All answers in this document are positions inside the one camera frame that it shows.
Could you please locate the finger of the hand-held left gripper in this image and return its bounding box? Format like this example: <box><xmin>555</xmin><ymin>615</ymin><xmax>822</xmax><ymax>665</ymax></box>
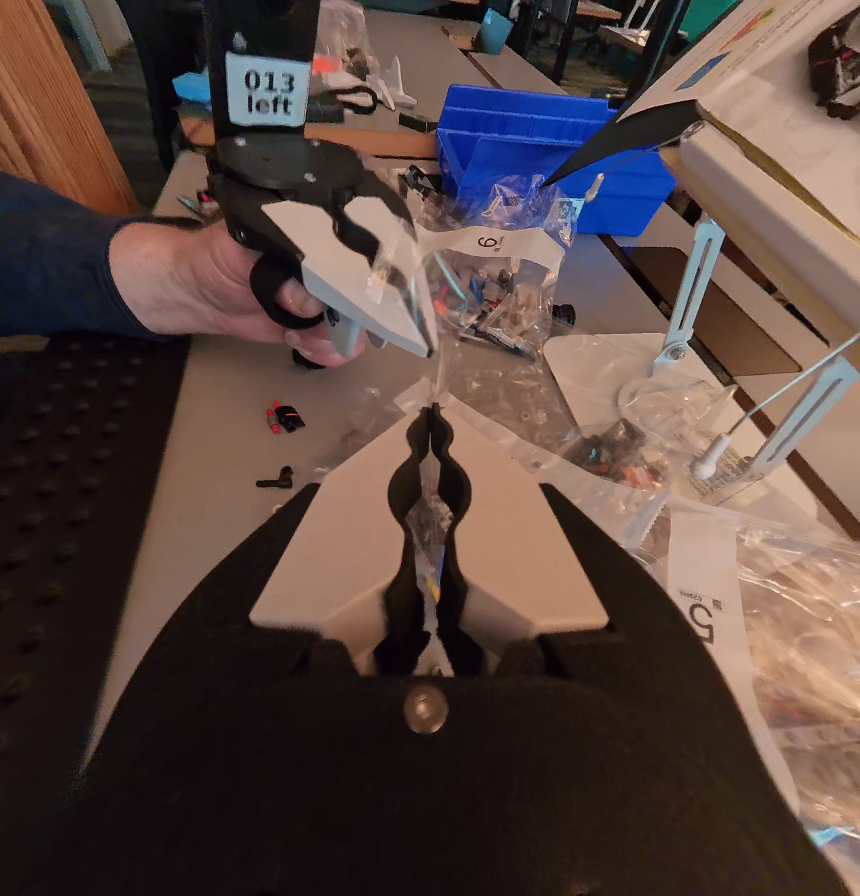
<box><xmin>342</xmin><ymin>196</ymin><xmax>441</xmax><ymax>351</ymax></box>
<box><xmin>259</xmin><ymin>201</ymin><xmax>435</xmax><ymax>358</ymax></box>

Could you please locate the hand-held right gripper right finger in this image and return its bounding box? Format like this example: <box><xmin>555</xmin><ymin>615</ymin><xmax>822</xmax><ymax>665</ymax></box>
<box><xmin>430</xmin><ymin>402</ymin><xmax>609</xmax><ymax>679</ymax></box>

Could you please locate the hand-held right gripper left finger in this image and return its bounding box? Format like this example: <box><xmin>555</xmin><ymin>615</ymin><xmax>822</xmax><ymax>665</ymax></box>
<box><xmin>250</xmin><ymin>405</ymin><xmax>434</xmax><ymax>678</ymax></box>

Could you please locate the black lego subassembly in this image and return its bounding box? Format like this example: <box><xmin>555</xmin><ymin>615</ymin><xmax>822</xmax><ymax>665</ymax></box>
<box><xmin>402</xmin><ymin>164</ymin><xmax>445</xmax><ymax>201</ymax></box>

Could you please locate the person's left hand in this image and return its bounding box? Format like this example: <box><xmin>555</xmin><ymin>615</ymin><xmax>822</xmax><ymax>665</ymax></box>
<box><xmin>110</xmin><ymin>217</ymin><xmax>369</xmax><ymax>369</ymax></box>

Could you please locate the brown cardboard strip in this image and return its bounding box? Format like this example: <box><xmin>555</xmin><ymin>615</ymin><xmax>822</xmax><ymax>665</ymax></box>
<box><xmin>304</xmin><ymin>122</ymin><xmax>439</xmax><ymax>161</ymax></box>

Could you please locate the clear bag of dark pieces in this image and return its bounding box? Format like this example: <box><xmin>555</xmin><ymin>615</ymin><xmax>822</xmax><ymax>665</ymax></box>
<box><xmin>412</xmin><ymin>175</ymin><xmax>585</xmax><ymax>358</ymax></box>

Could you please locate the white pointed plastic object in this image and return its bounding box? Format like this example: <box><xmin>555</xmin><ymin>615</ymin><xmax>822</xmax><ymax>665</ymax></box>
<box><xmin>363</xmin><ymin>56</ymin><xmax>417</xmax><ymax>110</ymax></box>

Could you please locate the blue plastic bin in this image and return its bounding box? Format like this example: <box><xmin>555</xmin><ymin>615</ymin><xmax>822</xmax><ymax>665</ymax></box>
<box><xmin>435</xmin><ymin>84</ymin><xmax>677</xmax><ymax>237</ymax></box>

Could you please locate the teal cup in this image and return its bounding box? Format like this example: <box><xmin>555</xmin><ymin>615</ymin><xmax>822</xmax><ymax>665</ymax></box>
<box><xmin>480</xmin><ymin>8</ymin><xmax>514</xmax><ymax>56</ymax></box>

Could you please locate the wooden panel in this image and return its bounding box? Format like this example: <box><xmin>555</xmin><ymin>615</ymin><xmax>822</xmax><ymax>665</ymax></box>
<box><xmin>0</xmin><ymin>0</ymin><xmax>140</xmax><ymax>214</ymax></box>

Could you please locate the dark perforated panel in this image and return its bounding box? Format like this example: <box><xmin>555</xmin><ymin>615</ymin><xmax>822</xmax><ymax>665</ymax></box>
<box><xmin>0</xmin><ymin>336</ymin><xmax>193</xmax><ymax>841</ymax></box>

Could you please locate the clear bag with white label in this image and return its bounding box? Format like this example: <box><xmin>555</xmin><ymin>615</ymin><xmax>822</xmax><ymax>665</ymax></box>
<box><xmin>633</xmin><ymin>490</ymin><xmax>860</xmax><ymax>896</ymax></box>

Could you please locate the beige book stand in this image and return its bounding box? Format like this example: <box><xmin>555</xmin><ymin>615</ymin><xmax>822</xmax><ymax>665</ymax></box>
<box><xmin>659</xmin><ymin>28</ymin><xmax>860</xmax><ymax>393</ymax></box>

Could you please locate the white wire page holder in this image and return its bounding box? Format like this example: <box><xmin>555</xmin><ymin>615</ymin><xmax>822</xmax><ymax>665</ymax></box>
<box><xmin>584</xmin><ymin>143</ymin><xmax>686</xmax><ymax>205</ymax></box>
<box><xmin>690</xmin><ymin>322</ymin><xmax>860</xmax><ymax>481</ymax></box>

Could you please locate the black vertical post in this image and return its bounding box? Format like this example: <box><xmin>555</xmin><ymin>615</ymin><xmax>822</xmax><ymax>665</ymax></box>
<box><xmin>622</xmin><ymin>0</ymin><xmax>691</xmax><ymax>106</ymax></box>

